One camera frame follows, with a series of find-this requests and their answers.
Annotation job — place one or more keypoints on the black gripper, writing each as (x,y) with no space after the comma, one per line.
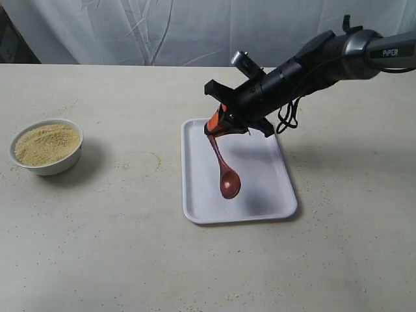
(247,106)

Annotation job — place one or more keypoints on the brown wooden spoon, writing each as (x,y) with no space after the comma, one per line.
(229,182)

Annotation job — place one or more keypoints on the white rectangular plastic tray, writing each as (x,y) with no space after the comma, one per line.
(266,192)

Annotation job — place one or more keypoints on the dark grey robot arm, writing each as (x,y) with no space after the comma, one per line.
(358,54)

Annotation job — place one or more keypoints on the white backdrop curtain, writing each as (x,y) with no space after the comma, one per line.
(190,33)

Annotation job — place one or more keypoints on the white ceramic bowl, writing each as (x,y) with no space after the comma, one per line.
(56,167)

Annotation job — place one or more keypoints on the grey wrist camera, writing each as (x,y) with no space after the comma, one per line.
(247,66)

